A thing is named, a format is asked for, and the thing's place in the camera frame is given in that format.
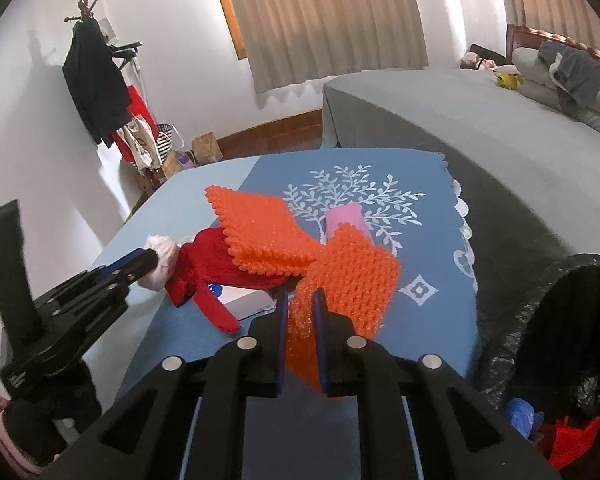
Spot dark grey blanket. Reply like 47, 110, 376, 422
537, 40, 600, 111

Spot dark red cloth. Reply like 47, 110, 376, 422
165, 226, 243, 336

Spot pink plush toy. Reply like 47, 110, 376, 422
460, 55, 497, 72

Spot wooden headboard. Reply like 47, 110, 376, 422
506, 24, 600, 69

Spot yellow plush toy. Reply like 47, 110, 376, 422
494, 71, 525, 91

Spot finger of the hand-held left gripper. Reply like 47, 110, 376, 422
42, 280, 132, 347
35, 248, 159, 307

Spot red hanging garment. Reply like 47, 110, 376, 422
111, 85, 157, 161

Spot brown paper bag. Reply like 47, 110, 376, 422
192, 132, 224, 165

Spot striped bag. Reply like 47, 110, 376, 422
155, 122, 179, 159

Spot white flat box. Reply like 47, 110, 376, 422
210, 284, 277, 322

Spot folded pale grey duvet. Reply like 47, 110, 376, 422
510, 47, 600, 142

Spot orange bubble wrap sheet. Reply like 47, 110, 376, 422
204, 185, 403, 399

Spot pink slipper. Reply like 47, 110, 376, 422
0, 394, 37, 476

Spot narrow beige curtain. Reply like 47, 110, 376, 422
495, 0, 600, 56

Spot light blue table cover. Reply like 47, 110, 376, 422
87, 156, 421, 480

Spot wooden coat rack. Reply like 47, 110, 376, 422
65, 0, 101, 24

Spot grey bed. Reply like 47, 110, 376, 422
321, 67, 600, 273

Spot pink cup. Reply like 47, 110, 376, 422
324, 205, 367, 241

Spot blue tree print cloth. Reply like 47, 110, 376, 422
112, 147, 481, 401

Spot white cloth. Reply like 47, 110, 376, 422
141, 234, 182, 292

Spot cardboard box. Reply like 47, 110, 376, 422
137, 152, 183, 194

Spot black clothes hangers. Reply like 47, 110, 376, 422
107, 40, 144, 69

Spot black hanging coat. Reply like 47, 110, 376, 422
62, 19, 131, 147

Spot bin with black liner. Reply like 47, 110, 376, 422
472, 254, 600, 480

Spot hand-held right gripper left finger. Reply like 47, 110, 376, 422
45, 287, 289, 480

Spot cream tote bag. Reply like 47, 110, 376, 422
122, 116, 164, 170

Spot wide beige curtain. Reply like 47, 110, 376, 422
219, 0, 429, 95

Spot black pillow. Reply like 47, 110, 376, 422
467, 43, 507, 61

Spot blue plastic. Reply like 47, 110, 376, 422
507, 397, 544, 436

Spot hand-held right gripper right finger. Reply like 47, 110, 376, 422
313, 288, 561, 480

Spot wooden window frame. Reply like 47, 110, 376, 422
207, 0, 248, 61

